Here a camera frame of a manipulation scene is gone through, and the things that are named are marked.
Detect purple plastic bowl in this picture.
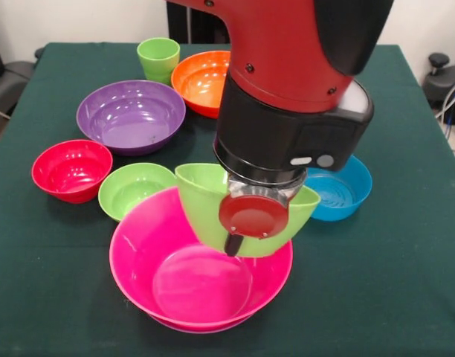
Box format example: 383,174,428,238
76,80,187,157

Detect blue and white cables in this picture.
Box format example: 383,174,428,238
435,76,455,127

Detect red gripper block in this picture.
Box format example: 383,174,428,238
218,193,290,258

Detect large green plastic bowl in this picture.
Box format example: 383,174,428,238
174,162,322,259

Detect black chair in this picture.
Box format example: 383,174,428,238
0,25,45,120

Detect red plastic bowl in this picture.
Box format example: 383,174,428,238
30,139,114,205

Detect small green plastic bowl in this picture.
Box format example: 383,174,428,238
97,162,178,223

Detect dark green tablecloth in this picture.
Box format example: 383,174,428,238
0,42,455,357

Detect pink plastic bowl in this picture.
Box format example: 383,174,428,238
109,185,294,333

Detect orange plastic bowl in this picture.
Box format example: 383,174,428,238
170,51,232,120

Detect blue plastic bowl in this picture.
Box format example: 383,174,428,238
303,155,373,222

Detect green plastic cup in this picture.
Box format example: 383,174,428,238
136,37,181,86

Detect black cabinet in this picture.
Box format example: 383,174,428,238
166,1,234,45

